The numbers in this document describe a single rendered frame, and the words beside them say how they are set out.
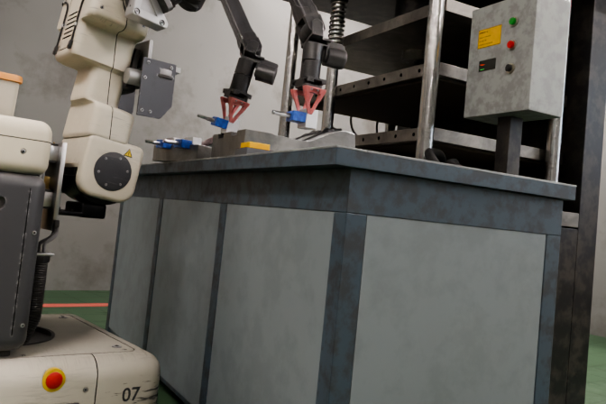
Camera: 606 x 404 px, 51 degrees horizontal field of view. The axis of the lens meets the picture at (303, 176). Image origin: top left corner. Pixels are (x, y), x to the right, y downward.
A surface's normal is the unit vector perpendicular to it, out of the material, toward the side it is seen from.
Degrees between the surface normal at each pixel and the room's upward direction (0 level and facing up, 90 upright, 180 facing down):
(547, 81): 90
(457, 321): 90
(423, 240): 90
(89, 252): 90
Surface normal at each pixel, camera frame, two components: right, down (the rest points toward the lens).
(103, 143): 0.63, 0.01
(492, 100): -0.87, -0.12
